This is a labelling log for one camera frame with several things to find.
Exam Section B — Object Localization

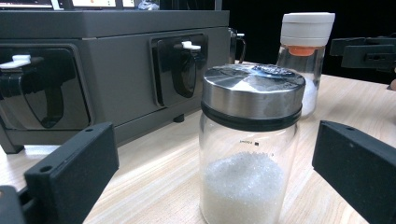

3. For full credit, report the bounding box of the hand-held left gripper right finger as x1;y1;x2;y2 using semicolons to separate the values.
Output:
312;120;396;224

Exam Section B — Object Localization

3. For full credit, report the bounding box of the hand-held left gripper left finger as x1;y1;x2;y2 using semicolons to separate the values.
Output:
23;121;120;224

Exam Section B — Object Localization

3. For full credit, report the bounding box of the glass bottle with white cap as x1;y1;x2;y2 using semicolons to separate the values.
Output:
276;12;336;119

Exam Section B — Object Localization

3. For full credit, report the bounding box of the dark grey seasoning rack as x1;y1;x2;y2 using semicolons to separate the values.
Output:
0;8;247;155

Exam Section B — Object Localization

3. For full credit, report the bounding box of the glass jar with metal lid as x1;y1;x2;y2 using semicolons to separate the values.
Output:
198;63;306;224

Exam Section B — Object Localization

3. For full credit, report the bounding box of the computer monitor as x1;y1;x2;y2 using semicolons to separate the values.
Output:
0;0;54;9
71;0;118;8

